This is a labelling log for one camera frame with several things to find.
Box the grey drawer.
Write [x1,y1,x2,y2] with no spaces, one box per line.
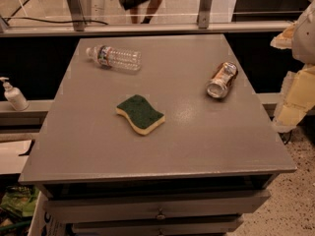
[43,190,271,223]
[72,215,243,236]

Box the white pump dispenser bottle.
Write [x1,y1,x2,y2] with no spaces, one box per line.
[0,77,29,111]

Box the grey upper drawer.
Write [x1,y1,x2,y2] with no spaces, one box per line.
[43,190,271,223]

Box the left metal bracket post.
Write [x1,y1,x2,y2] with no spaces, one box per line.
[66,0,86,31]

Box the green snack bag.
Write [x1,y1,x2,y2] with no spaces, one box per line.
[0,185,39,218]

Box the right metal bracket post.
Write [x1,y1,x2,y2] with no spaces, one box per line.
[197,0,213,29]

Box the green and yellow sponge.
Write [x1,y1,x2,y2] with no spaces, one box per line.
[116,94,165,136]

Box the metal bracket post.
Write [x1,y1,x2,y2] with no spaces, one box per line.
[197,0,213,29]
[66,0,86,31]

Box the grey lower drawer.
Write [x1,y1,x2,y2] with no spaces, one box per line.
[72,215,243,236]

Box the black cable at right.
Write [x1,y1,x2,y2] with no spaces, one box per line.
[281,130,293,146]

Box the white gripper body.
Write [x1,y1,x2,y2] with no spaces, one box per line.
[292,1,315,64]

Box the white cardboard box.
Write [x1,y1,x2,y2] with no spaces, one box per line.
[28,193,66,236]

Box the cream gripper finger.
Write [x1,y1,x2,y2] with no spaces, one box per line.
[272,65,315,133]
[270,23,295,49]

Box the black cable on floor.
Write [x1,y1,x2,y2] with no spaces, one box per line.
[1,16,109,27]

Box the clear plastic water bottle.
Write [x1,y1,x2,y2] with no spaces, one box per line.
[86,45,141,72]

